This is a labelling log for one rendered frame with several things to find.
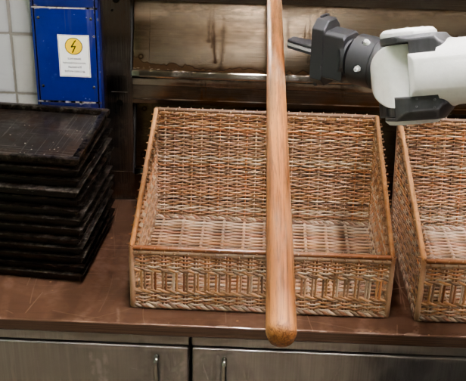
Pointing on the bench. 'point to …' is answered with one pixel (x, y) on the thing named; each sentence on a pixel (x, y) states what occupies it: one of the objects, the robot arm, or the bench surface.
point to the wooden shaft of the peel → (278, 193)
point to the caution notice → (74, 55)
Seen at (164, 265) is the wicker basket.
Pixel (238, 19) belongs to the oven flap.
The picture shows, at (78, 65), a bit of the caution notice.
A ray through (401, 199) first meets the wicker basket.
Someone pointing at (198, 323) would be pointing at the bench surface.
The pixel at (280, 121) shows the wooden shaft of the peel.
